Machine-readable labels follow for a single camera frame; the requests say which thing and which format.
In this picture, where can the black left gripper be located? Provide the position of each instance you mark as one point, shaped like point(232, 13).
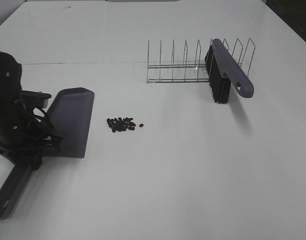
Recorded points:
point(26, 133)

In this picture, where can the grey plastic dustpan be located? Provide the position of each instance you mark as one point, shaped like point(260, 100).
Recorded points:
point(70, 112)

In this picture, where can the pile of coffee beans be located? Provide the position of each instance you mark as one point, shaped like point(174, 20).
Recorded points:
point(121, 124)

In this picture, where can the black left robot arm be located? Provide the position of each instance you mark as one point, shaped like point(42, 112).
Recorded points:
point(10, 76)

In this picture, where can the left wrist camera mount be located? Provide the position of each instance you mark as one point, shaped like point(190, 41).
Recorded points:
point(33, 99)

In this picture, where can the chrome wire dish rack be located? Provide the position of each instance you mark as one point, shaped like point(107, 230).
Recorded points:
point(192, 65)

